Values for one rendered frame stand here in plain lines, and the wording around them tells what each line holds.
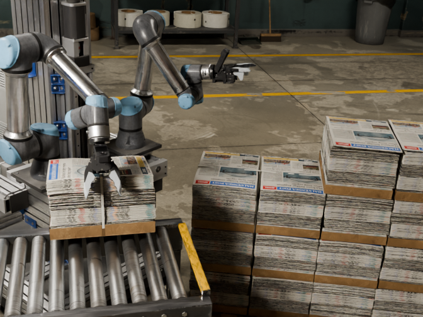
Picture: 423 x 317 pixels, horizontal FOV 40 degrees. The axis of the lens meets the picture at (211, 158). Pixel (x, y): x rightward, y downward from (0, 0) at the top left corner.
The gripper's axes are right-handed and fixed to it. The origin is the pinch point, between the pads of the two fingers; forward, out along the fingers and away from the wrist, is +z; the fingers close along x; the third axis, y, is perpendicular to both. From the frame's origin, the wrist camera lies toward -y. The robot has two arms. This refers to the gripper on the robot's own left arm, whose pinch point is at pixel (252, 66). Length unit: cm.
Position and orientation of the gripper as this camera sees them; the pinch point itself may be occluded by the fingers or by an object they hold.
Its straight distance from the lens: 279.5
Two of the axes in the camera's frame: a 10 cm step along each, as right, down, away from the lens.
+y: 0.9, 9.3, 3.5
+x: -2.9, 3.6, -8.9
